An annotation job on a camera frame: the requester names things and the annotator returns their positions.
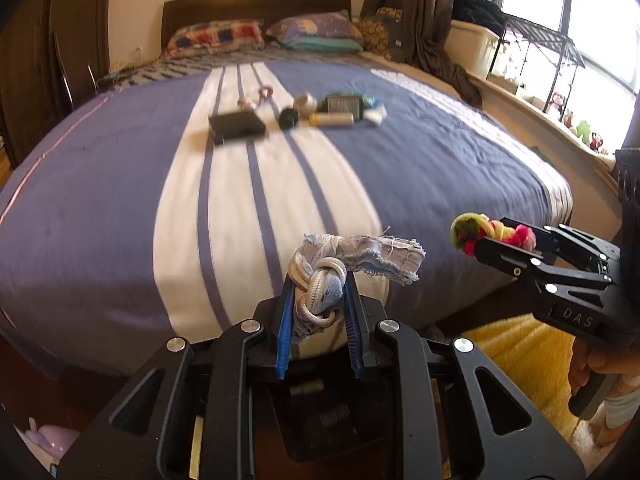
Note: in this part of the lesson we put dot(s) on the white tube bottle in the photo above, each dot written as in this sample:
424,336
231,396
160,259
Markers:
330,119

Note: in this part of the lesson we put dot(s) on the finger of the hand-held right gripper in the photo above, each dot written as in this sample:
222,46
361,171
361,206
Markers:
505,257
580,240

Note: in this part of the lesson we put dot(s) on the black box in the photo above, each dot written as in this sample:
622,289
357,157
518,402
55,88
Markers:
237,126

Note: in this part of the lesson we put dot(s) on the dark brown curtain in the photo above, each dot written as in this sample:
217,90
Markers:
425,0

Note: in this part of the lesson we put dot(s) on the purple printed pillow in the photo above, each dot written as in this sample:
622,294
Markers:
315,27

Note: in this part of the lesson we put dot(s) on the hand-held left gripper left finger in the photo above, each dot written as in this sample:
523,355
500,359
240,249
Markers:
282,332

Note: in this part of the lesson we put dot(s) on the yellow fluffy blanket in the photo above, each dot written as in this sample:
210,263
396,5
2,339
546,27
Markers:
525,360

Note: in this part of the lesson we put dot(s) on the black metal rack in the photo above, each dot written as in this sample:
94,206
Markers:
545,35

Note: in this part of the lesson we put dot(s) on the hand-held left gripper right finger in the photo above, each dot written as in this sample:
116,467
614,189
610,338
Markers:
353,332

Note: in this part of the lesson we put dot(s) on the white tissue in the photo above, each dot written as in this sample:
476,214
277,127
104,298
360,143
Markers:
375,115

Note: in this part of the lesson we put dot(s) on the dark wooden wardrobe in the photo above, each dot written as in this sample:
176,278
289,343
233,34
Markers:
30,60

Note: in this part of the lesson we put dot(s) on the teal snack packet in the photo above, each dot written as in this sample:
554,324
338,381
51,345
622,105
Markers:
344,103

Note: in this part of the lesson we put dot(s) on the lilac plastic object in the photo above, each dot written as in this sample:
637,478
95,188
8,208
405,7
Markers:
52,435

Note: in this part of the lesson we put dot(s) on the person's right hand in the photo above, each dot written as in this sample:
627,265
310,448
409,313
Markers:
600,357

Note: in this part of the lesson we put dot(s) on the teal pillow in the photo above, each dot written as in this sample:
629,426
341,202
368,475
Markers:
325,45

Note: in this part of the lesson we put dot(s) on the dark wooden headboard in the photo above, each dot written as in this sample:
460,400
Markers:
250,5

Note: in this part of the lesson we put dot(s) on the grey zigzag bed sheet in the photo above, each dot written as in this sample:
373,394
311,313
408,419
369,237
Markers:
150,72

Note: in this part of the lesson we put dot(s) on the green frog plush toy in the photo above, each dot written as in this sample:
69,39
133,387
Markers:
583,130

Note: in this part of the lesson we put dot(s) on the pink brown ribbon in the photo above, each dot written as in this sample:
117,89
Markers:
262,94

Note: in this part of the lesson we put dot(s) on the black jacket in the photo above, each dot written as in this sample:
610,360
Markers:
480,10

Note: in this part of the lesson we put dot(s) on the brown patterned cushion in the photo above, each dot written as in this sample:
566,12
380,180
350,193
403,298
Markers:
375,35

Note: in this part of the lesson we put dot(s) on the white crumpled ball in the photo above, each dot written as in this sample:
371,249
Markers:
305,104

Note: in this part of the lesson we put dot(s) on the blue white striped bedspread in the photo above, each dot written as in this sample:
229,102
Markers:
425,160

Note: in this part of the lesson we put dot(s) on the dark green round object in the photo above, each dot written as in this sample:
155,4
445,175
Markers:
288,118

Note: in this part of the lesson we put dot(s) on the white storage box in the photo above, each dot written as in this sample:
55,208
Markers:
470,47

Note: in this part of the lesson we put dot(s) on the plaid pillow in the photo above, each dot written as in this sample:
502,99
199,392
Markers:
215,37

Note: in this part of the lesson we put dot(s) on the brown monkey plush toy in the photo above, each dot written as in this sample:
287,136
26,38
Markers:
557,103

